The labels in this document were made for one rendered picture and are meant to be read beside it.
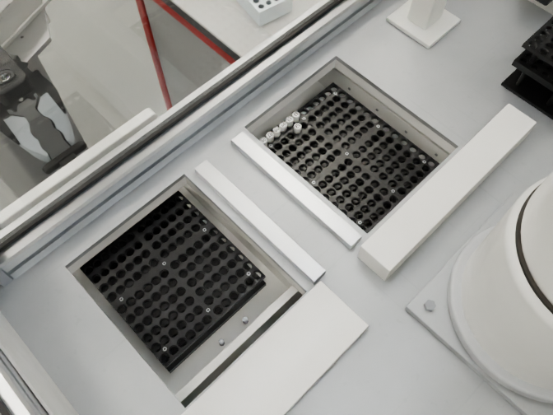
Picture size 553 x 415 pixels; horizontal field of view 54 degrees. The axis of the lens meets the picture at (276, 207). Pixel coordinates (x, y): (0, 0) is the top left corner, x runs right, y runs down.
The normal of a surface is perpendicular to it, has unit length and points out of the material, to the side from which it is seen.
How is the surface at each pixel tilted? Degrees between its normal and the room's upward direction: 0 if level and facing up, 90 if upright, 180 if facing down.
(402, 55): 0
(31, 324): 0
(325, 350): 0
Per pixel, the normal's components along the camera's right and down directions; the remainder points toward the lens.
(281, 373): 0.00, -0.46
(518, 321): -0.88, 0.42
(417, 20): -0.72, 0.62
